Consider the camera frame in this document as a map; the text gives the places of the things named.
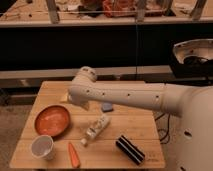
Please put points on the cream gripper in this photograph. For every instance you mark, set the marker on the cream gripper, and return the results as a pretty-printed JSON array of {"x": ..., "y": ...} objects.
[{"x": 64, "y": 98}]

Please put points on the orange ceramic bowl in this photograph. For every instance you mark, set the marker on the orange ceramic bowl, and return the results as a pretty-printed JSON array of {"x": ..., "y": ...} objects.
[{"x": 52, "y": 121}]

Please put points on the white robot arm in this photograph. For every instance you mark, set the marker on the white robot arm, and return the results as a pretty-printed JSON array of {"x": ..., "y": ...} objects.
[{"x": 193, "y": 104}]

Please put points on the wooden table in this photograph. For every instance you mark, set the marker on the wooden table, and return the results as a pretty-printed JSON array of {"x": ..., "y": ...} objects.
[{"x": 137, "y": 125}]

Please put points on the blue sponge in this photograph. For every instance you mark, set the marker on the blue sponge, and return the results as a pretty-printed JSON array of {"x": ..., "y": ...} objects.
[{"x": 107, "y": 107}]

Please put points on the white plastic bottle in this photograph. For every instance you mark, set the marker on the white plastic bottle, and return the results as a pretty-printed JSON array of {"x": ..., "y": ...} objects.
[{"x": 93, "y": 131}]

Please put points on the white paper cup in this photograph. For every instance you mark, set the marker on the white paper cup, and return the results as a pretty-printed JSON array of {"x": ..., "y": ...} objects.
[{"x": 42, "y": 147}]

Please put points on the orange carrot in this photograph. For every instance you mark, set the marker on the orange carrot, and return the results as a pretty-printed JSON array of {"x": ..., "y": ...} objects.
[{"x": 73, "y": 156}]

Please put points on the black striped box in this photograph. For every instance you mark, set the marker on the black striped box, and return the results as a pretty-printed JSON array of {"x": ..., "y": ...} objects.
[{"x": 125, "y": 145}]

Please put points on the orange crate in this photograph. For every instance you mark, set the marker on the orange crate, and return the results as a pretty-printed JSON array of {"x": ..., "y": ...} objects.
[{"x": 118, "y": 8}]

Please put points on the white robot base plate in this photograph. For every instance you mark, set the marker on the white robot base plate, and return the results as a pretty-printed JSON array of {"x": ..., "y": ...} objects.
[{"x": 197, "y": 47}]

